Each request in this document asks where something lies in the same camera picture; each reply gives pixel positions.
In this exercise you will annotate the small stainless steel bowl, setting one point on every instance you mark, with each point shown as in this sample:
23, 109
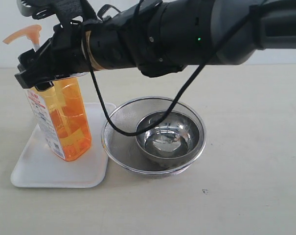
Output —
177, 137

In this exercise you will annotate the orange pump soap bottle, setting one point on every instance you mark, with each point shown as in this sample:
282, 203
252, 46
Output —
61, 116

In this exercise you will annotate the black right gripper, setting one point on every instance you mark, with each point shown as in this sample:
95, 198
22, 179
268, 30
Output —
65, 54

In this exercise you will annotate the steel mesh colander bowl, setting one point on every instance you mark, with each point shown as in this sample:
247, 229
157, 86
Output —
134, 116

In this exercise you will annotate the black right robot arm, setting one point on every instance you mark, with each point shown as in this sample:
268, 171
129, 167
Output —
154, 36

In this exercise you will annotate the white rectangular plastic tray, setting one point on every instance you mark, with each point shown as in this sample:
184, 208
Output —
38, 167

